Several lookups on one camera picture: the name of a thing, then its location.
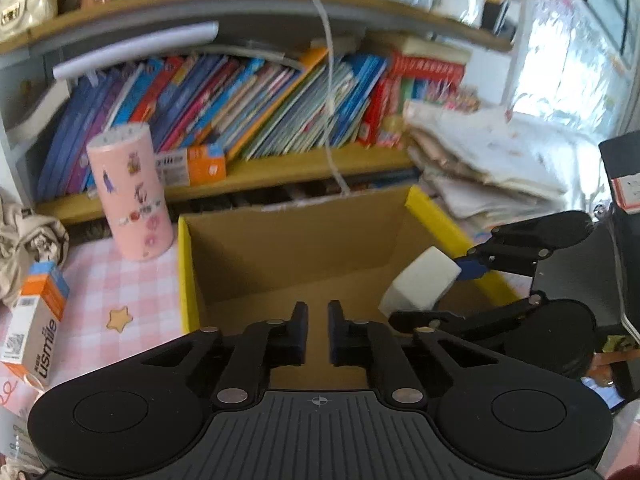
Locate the beige cloth bag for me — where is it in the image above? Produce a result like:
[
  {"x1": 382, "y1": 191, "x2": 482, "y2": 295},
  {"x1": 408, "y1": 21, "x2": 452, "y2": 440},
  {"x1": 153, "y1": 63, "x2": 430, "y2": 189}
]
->
[{"x1": 0, "y1": 187, "x2": 71, "y2": 311}]

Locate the pink checked tablecloth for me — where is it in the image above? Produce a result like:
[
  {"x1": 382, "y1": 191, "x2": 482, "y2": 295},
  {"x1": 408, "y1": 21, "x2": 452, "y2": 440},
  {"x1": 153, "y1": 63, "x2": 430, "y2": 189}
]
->
[{"x1": 0, "y1": 240, "x2": 201, "y2": 461}]

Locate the white rolled paper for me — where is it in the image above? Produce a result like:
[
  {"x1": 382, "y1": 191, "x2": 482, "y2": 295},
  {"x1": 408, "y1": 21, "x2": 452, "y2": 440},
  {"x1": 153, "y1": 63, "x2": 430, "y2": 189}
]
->
[{"x1": 52, "y1": 21, "x2": 221, "y2": 81}]

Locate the wooden bookshelf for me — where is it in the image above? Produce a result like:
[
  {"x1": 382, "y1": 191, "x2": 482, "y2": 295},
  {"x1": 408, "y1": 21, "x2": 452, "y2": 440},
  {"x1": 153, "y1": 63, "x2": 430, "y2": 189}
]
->
[{"x1": 0, "y1": 0, "x2": 516, "y2": 226}]

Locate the small orange white box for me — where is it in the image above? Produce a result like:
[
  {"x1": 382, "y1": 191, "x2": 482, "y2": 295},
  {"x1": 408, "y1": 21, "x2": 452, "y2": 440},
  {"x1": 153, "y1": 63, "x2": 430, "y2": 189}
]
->
[{"x1": 155, "y1": 144, "x2": 227, "y2": 188}]

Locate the small black box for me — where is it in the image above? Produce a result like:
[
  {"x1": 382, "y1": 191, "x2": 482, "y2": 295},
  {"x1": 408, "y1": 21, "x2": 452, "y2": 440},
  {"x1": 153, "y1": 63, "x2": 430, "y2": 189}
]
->
[{"x1": 481, "y1": 0, "x2": 517, "y2": 39}]

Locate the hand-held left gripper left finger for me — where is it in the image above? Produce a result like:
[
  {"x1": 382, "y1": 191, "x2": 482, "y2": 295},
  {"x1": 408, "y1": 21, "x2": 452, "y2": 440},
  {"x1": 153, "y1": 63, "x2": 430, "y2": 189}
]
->
[{"x1": 140, "y1": 301, "x2": 309, "y2": 408}]

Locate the stack of loose papers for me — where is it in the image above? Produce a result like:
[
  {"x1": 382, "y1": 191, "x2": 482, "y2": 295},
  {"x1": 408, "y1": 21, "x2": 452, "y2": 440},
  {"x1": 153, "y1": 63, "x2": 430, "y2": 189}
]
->
[{"x1": 402, "y1": 100, "x2": 571, "y2": 221}]

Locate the row of colourful books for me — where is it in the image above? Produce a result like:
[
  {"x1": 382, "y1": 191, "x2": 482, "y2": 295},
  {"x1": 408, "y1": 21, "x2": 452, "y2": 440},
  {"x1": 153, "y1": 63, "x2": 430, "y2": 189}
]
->
[{"x1": 37, "y1": 47, "x2": 401, "y2": 198}]

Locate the beige thick book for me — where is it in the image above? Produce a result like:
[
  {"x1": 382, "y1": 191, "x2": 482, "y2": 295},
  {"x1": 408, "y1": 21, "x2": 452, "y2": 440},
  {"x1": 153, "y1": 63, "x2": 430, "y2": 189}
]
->
[{"x1": 369, "y1": 31, "x2": 474, "y2": 64}]

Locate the cream quilted purse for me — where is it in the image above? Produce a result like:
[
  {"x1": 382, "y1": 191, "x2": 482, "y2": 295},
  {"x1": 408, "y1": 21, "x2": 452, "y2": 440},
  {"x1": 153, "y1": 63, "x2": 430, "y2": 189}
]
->
[{"x1": 0, "y1": 0, "x2": 60, "y2": 43}]

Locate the white sponge block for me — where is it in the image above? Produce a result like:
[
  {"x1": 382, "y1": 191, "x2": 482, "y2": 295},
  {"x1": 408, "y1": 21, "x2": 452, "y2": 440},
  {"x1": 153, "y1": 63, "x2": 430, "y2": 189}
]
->
[{"x1": 378, "y1": 246, "x2": 462, "y2": 318}]

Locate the white quilted bed cover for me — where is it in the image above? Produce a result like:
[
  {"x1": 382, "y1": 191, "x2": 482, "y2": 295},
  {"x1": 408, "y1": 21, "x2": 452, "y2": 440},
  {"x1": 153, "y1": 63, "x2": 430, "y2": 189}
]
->
[{"x1": 510, "y1": 107, "x2": 638, "y2": 211}]

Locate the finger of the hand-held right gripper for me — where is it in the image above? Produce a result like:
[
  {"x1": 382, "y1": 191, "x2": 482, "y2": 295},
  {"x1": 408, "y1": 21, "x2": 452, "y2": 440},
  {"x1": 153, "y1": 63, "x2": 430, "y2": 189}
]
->
[
  {"x1": 389, "y1": 294, "x2": 548, "y2": 347},
  {"x1": 452, "y1": 219, "x2": 547, "y2": 281}
]

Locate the white cable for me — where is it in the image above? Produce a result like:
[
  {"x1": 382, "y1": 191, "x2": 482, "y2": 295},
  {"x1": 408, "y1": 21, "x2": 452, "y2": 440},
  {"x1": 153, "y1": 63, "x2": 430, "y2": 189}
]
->
[{"x1": 300, "y1": 0, "x2": 353, "y2": 196}]

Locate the red thick dictionary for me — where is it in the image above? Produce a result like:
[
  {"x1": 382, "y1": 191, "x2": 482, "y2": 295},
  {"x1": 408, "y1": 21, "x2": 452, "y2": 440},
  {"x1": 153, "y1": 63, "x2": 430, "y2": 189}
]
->
[{"x1": 389, "y1": 51, "x2": 469, "y2": 83}]

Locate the pink sticker-covered cylinder container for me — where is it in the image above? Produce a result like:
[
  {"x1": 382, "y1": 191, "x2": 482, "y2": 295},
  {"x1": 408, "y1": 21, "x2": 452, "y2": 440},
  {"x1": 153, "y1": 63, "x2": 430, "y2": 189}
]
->
[{"x1": 86, "y1": 121, "x2": 175, "y2": 262}]

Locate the orange white toothpaste box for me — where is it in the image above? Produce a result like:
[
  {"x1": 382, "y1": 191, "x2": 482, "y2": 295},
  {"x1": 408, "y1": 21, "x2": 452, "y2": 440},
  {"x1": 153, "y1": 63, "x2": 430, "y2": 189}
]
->
[{"x1": 0, "y1": 261, "x2": 71, "y2": 391}]

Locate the pink alphabet wall poster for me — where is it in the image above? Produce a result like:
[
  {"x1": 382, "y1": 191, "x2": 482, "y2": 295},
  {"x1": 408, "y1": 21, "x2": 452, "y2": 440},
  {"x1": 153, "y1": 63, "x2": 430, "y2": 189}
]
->
[{"x1": 527, "y1": 0, "x2": 586, "y2": 36}]

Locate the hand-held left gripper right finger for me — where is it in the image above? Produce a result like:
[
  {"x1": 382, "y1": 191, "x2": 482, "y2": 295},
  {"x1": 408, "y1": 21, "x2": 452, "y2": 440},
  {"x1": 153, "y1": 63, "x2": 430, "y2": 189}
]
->
[{"x1": 327, "y1": 300, "x2": 501, "y2": 408}]

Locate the white leaning book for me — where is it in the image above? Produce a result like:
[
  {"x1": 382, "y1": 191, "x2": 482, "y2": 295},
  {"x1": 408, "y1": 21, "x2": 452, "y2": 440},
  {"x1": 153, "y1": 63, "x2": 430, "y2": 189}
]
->
[{"x1": 4, "y1": 79, "x2": 72, "y2": 147}]

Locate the yellow cardboard box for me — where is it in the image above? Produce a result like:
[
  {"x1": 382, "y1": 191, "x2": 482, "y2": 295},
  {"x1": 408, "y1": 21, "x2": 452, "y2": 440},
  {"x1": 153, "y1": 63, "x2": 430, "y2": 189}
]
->
[{"x1": 177, "y1": 185, "x2": 523, "y2": 391}]

